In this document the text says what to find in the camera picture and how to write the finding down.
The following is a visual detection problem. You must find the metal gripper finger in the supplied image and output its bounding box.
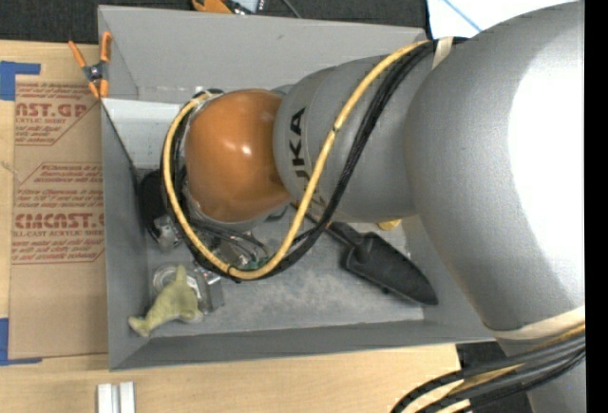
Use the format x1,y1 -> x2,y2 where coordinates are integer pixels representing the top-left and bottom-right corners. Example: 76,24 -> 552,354
192,267 -> 226,312

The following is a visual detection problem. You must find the green toy animal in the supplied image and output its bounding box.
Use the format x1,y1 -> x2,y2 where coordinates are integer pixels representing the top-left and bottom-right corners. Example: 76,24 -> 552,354
127,264 -> 205,338

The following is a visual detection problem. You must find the clear glass thing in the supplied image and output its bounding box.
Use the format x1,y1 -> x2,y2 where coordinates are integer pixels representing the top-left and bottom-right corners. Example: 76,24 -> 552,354
151,262 -> 213,313

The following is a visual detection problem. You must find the grey metal bin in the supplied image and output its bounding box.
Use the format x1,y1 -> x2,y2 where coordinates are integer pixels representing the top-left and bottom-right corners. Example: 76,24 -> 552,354
97,5 -> 498,372

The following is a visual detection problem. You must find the brown cardboard board red print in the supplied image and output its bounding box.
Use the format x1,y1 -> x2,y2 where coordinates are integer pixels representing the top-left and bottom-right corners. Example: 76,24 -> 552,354
0,39 -> 111,363

